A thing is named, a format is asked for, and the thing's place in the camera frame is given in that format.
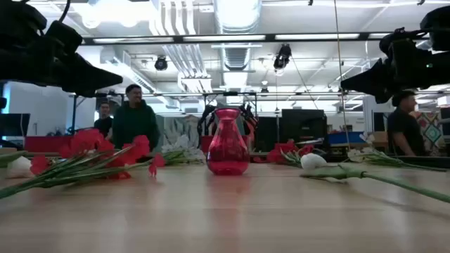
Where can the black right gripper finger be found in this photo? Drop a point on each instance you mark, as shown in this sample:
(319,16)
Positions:
(382,95)
(365,81)

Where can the large red flower bunch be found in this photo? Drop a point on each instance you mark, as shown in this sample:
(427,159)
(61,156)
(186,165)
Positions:
(84,140)

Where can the white tulip with green stem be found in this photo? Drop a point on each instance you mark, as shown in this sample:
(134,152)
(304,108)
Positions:
(312,161)
(19,168)

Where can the small red flower bunch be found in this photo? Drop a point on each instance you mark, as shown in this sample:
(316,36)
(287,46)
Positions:
(284,147)

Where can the red glass vase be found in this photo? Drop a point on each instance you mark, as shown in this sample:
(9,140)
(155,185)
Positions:
(228,151)

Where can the black background robot arm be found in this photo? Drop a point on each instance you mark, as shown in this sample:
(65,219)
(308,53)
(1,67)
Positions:
(205,117)
(250,121)

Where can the person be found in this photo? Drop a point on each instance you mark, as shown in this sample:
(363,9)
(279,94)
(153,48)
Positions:
(135,123)
(103,124)
(404,130)

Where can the brown cardboard box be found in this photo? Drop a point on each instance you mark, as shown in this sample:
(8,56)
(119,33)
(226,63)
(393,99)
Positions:
(381,137)

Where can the blue storage bin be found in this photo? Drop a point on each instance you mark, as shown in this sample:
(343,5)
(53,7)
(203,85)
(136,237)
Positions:
(344,137)

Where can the black ceiling spotlight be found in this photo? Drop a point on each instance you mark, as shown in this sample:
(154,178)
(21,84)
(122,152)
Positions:
(282,56)
(161,63)

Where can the colourful patchwork quilt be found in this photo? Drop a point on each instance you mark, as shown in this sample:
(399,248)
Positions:
(432,133)

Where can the black computer monitor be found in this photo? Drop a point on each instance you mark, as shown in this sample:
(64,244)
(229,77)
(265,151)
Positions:
(14,124)

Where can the large black monitor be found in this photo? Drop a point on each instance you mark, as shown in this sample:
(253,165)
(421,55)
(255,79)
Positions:
(302,126)

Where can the leaf print fabric panel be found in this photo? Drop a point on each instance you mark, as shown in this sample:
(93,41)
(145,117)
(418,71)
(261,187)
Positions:
(175,128)

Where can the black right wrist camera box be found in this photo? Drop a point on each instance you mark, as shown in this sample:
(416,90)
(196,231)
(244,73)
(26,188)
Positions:
(400,44)

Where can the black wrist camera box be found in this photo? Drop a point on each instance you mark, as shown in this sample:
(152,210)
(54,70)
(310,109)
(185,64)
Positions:
(400,44)
(63,37)

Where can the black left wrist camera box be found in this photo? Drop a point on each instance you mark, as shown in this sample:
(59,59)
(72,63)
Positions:
(63,37)

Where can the black table border rail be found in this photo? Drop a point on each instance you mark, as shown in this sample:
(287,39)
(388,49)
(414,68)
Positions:
(422,160)

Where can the black overhead frame bar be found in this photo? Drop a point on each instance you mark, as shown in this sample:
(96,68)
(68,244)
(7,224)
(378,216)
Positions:
(178,38)

